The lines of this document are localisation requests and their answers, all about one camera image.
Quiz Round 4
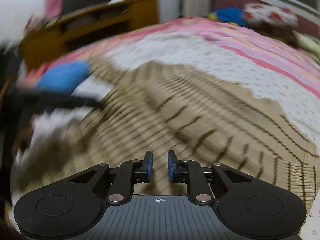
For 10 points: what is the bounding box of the blue and yellow clothing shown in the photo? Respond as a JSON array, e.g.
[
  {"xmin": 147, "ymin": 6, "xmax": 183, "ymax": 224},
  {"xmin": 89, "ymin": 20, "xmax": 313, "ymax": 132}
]
[{"xmin": 208, "ymin": 7, "xmax": 247, "ymax": 27}]

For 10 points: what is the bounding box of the red floral pillow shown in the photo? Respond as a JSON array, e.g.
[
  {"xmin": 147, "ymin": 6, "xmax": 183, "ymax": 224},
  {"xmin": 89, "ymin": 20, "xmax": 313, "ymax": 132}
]
[{"xmin": 243, "ymin": 3, "xmax": 298, "ymax": 31}]

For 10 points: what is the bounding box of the pale green pillow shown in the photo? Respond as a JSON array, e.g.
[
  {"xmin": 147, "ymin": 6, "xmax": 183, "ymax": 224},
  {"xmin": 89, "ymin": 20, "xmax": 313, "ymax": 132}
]
[{"xmin": 296, "ymin": 33, "xmax": 319, "ymax": 59}]

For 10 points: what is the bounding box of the blue knit folded garment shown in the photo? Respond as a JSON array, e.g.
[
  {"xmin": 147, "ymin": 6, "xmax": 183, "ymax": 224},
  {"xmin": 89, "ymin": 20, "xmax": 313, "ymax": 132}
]
[{"xmin": 35, "ymin": 61, "xmax": 89, "ymax": 95}]

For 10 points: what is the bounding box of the pink striped blanket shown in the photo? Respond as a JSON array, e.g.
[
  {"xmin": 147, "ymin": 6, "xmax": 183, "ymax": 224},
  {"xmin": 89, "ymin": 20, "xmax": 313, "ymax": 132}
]
[{"xmin": 22, "ymin": 17, "xmax": 319, "ymax": 96}]

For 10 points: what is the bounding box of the cherry print bed sheet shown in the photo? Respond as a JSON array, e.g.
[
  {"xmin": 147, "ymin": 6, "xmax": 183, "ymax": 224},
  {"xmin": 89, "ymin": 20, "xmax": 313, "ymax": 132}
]
[{"xmin": 12, "ymin": 32, "xmax": 320, "ymax": 240}]

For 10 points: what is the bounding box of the beige striped ribbed sweater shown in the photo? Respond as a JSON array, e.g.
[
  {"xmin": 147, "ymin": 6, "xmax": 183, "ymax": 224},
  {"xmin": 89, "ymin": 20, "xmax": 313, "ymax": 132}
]
[{"xmin": 12, "ymin": 59, "xmax": 319, "ymax": 209}]

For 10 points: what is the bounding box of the wooden desk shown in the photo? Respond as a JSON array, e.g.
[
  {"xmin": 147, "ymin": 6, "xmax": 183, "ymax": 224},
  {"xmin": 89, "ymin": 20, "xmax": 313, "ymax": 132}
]
[{"xmin": 19, "ymin": 0, "xmax": 159, "ymax": 71}]

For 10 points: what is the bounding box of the maroon bench cushion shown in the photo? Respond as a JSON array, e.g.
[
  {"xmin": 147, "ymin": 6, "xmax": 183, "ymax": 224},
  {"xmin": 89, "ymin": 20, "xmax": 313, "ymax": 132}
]
[{"xmin": 212, "ymin": 0, "xmax": 319, "ymax": 37}]

